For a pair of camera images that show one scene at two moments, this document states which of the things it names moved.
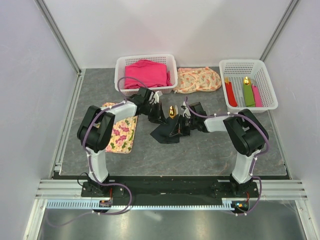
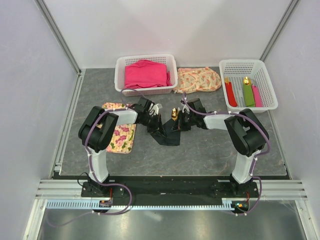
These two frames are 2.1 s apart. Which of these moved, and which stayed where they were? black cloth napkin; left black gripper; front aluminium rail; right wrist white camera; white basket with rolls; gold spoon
Moved: left black gripper; gold spoon
Stayed: right wrist white camera; front aluminium rail; white basket with rolls; black cloth napkin
